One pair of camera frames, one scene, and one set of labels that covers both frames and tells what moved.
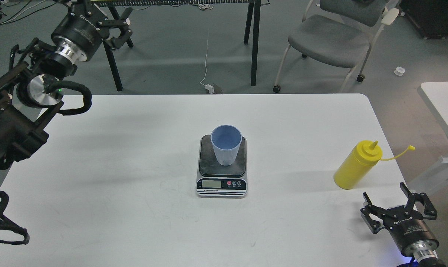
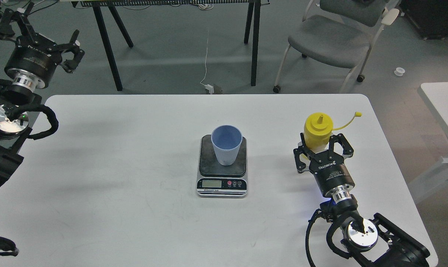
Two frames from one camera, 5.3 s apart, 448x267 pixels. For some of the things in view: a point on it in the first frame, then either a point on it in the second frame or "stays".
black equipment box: [435, 19] stays
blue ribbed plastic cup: [226, 139] stays
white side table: [443, 99] stays
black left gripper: [79, 33] -> [31, 65]
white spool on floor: [399, 71] stays
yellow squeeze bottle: [359, 163] -> [318, 128]
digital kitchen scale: [215, 180] stays
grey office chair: [339, 33] stays
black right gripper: [414, 237] -> [333, 177]
